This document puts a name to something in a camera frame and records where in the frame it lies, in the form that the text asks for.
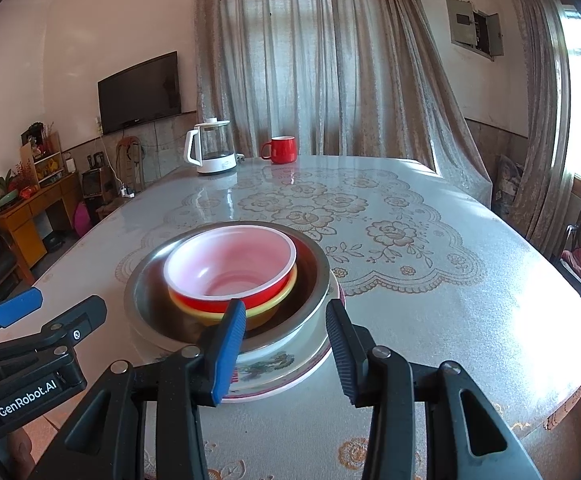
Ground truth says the orange wooden cabinet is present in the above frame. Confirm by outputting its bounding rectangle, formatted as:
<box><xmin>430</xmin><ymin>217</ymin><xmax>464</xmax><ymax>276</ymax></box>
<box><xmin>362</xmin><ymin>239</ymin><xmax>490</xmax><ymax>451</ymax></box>
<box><xmin>0</xmin><ymin>172</ymin><xmax>82</xmax><ymax>285</ymax></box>

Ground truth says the white glass electric kettle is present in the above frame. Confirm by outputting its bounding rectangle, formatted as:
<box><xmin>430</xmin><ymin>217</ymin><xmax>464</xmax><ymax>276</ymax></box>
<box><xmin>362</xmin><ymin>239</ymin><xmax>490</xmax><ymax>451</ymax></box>
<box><xmin>184</xmin><ymin>117</ymin><xmax>237</xmax><ymax>176</ymax></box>

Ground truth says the wall electrical box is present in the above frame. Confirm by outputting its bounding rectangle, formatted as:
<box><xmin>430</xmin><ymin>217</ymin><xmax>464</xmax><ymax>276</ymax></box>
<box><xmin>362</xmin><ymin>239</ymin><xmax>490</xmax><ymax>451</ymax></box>
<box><xmin>446</xmin><ymin>0</ymin><xmax>504</xmax><ymax>60</ymax></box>

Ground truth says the wooden shelf with items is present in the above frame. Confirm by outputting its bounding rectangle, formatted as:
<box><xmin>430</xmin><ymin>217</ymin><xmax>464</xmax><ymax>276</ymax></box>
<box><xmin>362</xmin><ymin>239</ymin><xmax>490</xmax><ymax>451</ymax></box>
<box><xmin>20</xmin><ymin>122</ymin><xmax>66</xmax><ymax>188</ymax></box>

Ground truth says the lace tablecloth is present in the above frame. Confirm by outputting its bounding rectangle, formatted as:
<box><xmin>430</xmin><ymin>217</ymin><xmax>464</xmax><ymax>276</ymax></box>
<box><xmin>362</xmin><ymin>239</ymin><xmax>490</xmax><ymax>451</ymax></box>
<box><xmin>115</xmin><ymin>162</ymin><xmax>486</xmax><ymax>296</ymax></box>

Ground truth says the wooden chair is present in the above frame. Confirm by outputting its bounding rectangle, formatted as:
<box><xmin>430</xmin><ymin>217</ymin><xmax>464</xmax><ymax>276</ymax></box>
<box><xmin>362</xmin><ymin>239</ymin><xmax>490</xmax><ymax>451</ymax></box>
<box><xmin>96</xmin><ymin>136</ymin><xmax>146</xmax><ymax>220</ymax></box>

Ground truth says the pink bag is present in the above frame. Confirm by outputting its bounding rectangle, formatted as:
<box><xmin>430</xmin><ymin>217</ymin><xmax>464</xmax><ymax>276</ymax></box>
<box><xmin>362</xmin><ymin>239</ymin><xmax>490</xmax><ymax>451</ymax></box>
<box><xmin>74</xmin><ymin>202</ymin><xmax>92</xmax><ymax>237</ymax></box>

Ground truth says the left hand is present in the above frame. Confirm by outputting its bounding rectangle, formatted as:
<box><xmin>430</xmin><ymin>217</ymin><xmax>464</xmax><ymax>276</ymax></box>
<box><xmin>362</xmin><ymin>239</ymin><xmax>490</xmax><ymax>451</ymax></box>
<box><xmin>6</xmin><ymin>428</ymin><xmax>36</xmax><ymax>480</ymax></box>

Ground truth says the grey centre curtain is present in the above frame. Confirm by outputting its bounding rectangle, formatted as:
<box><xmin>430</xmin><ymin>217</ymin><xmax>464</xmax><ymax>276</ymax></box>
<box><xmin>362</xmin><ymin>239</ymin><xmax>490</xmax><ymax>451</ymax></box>
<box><xmin>195</xmin><ymin>0</ymin><xmax>492</xmax><ymax>204</ymax></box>

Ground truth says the large purple floral plate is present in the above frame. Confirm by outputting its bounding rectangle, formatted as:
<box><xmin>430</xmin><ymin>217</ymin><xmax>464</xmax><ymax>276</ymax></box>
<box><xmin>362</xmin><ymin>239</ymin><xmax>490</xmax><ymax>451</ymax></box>
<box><xmin>222</xmin><ymin>344</ymin><xmax>332</xmax><ymax>404</ymax></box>

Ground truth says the grey window curtain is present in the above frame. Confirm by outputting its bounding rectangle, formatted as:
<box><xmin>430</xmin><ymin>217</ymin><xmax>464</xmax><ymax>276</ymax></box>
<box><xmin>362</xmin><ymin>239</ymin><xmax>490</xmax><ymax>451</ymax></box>
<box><xmin>509</xmin><ymin>0</ymin><xmax>574</xmax><ymax>258</ymax></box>

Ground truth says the yellow plastic bowl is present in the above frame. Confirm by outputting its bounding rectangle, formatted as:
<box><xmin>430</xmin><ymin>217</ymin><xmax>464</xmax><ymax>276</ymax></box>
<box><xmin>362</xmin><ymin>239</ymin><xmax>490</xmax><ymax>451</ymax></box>
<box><xmin>168</xmin><ymin>266</ymin><xmax>298</xmax><ymax>330</ymax></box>

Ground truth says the red mug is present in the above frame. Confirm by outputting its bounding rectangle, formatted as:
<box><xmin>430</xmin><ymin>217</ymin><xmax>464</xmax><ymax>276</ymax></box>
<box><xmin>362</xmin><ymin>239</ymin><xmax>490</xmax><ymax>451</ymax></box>
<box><xmin>260</xmin><ymin>136</ymin><xmax>297</xmax><ymax>165</ymax></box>

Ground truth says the black wall television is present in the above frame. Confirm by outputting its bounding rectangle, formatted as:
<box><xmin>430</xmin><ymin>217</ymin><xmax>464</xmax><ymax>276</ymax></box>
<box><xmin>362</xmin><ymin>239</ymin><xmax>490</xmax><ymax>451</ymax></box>
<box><xmin>97</xmin><ymin>51</ymin><xmax>182</xmax><ymax>134</ymax></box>

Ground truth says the red plastic bowl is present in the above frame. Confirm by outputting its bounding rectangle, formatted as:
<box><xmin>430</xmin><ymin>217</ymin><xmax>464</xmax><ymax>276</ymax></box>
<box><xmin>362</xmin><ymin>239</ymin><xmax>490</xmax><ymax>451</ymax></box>
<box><xmin>162</xmin><ymin>223</ymin><xmax>297</xmax><ymax>313</ymax></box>

